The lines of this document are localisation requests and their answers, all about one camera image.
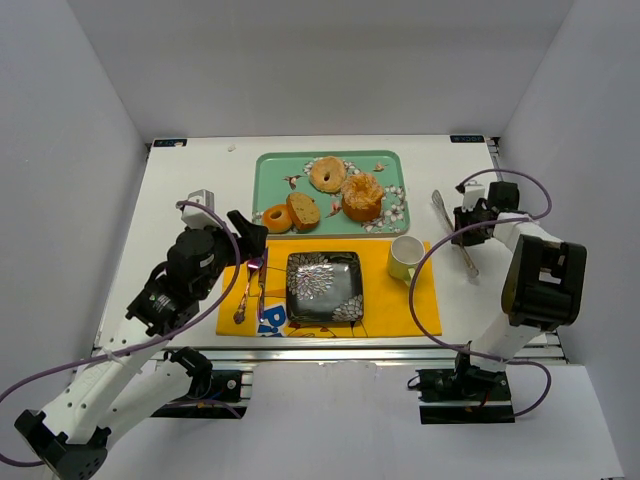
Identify black floral square plate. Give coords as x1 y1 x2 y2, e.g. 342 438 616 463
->
285 251 365 323

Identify iridescent purple knife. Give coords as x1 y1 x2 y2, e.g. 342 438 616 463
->
257 248 269 324

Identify blue corner label left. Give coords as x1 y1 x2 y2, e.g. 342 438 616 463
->
152 138 187 148

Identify iridescent purple fork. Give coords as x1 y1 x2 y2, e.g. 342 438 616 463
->
233 257 263 324

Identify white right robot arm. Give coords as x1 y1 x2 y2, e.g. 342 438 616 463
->
451 181 587 395

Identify blue corner label right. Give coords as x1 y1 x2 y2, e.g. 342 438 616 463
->
449 135 485 143

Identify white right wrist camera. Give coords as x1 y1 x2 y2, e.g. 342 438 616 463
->
455 181 486 212

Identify green floral serving tray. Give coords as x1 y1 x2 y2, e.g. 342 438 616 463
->
252 150 410 238

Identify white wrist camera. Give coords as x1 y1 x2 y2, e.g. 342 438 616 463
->
455 181 486 212
178 189 218 230

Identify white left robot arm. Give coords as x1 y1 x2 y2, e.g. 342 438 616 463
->
15 210 268 479

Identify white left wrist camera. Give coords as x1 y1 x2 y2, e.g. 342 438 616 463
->
178 189 218 230

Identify glazed bagel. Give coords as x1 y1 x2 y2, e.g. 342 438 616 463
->
309 156 347 193

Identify tall sugared bundt cake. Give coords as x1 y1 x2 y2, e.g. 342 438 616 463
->
341 172 384 223

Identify small orange donut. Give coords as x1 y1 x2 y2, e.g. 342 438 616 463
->
262 204 293 234

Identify sliced bread piece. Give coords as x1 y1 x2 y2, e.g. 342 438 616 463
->
286 192 321 232

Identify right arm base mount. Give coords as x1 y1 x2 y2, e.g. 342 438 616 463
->
407 369 515 425

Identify aluminium table front rail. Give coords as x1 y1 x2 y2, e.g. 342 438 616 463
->
149 344 566 367

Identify blue corner label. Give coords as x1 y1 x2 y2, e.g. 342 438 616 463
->
449 135 485 143
152 138 187 148

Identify metal kitchen tongs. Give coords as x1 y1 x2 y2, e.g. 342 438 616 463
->
431 190 479 279

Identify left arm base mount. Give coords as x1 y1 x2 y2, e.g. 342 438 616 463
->
152 348 252 420

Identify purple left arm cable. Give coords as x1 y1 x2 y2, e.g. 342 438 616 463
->
0 200 243 467

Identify light green mug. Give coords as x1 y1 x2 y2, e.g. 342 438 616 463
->
387 235 426 286

